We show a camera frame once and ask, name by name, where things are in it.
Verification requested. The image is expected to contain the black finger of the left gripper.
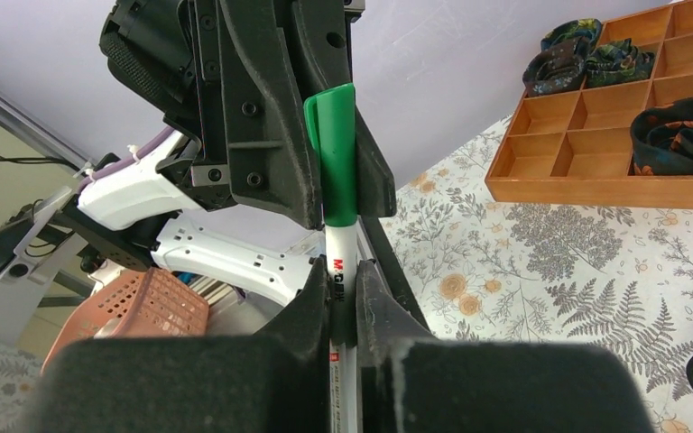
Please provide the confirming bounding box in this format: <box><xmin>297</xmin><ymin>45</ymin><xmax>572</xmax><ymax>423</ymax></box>
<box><xmin>291</xmin><ymin>1</ymin><xmax>397</xmax><ymax>217</ymax></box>

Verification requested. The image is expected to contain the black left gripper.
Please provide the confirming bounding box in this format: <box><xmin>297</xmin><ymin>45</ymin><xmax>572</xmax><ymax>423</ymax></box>
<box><xmin>99</xmin><ymin>1</ymin><xmax>323</xmax><ymax>229</ymax></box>

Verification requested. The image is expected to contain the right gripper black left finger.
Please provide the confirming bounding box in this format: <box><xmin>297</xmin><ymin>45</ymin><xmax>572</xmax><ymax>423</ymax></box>
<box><xmin>23</xmin><ymin>257</ymin><xmax>330</xmax><ymax>432</ymax></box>

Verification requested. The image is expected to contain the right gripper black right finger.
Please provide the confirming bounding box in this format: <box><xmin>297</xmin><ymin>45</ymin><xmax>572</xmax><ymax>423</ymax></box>
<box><xmin>356</xmin><ymin>261</ymin><xmax>651</xmax><ymax>432</ymax></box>

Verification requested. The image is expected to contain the green marker cap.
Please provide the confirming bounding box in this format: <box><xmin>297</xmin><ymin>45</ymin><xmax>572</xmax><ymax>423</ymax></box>
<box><xmin>303</xmin><ymin>83</ymin><xmax>358</xmax><ymax>227</ymax></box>

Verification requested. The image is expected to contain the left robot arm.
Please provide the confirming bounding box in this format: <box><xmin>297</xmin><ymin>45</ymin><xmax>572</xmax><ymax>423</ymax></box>
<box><xmin>0</xmin><ymin>1</ymin><xmax>396</xmax><ymax>305</ymax></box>

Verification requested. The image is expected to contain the floral patterned tablecloth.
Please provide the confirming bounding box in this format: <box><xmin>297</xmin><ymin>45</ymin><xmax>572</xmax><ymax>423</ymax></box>
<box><xmin>382</xmin><ymin>120</ymin><xmax>693</xmax><ymax>432</ymax></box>

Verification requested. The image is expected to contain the orange plastic basket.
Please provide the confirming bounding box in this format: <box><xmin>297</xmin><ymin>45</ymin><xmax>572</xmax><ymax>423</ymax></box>
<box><xmin>42</xmin><ymin>268</ymin><xmax>209</xmax><ymax>368</ymax></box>

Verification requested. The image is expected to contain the dark rolled fabric front left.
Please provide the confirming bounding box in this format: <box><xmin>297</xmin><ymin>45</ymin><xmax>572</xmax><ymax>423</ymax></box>
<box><xmin>522</xmin><ymin>37</ymin><xmax>588</xmax><ymax>97</ymax></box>

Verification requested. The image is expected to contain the dark rolled fabric back left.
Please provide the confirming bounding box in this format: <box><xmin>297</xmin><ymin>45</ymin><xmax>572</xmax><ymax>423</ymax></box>
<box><xmin>540</xmin><ymin>18</ymin><xmax>603</xmax><ymax>51</ymax></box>

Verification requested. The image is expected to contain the wooden compartment tray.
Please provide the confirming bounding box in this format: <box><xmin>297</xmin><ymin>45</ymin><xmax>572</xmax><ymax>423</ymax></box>
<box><xmin>485</xmin><ymin>1</ymin><xmax>693</xmax><ymax>209</ymax></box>

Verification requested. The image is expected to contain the dark green rolled fabric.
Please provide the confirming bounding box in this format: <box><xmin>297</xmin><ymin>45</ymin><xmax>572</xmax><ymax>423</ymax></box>
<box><xmin>586</xmin><ymin>39</ymin><xmax>656</xmax><ymax>88</ymax></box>

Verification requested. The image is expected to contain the dark rolled fabric orange pattern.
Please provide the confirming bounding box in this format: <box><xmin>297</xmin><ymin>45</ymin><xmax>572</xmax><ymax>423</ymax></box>
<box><xmin>630</xmin><ymin>97</ymin><xmax>693</xmax><ymax>176</ymax></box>

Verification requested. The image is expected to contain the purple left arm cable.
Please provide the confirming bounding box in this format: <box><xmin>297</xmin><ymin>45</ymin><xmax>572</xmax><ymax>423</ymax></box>
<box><xmin>86</xmin><ymin>125</ymin><xmax>177</xmax><ymax>183</ymax></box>

